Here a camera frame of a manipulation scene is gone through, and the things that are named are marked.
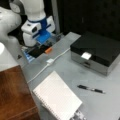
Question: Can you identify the black and silver drawer box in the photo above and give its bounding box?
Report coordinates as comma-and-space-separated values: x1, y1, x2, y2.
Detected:
70, 32, 120, 75

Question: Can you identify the metal binder clip stand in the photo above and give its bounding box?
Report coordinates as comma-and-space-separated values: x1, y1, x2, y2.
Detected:
72, 110, 87, 120

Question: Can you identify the white spiral notebook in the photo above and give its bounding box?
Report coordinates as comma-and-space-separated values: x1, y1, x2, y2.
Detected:
33, 71, 82, 120

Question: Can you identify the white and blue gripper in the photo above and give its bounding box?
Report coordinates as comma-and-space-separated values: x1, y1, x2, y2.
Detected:
21, 16, 55, 47

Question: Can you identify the black pen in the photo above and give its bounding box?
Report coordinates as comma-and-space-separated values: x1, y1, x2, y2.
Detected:
77, 85, 105, 94

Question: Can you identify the small orange object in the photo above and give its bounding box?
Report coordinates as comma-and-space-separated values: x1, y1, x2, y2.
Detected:
45, 48, 52, 54

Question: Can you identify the white cable with connector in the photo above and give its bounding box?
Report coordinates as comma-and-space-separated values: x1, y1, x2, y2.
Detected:
26, 48, 72, 84

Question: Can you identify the black tray with blue edge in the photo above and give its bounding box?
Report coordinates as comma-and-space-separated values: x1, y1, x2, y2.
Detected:
22, 34, 63, 62

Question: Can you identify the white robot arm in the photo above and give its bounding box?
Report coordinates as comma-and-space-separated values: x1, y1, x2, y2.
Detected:
0, 0, 55, 67

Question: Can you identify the brown wooden shelf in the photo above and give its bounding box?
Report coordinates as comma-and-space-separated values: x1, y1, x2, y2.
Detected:
0, 66, 40, 120

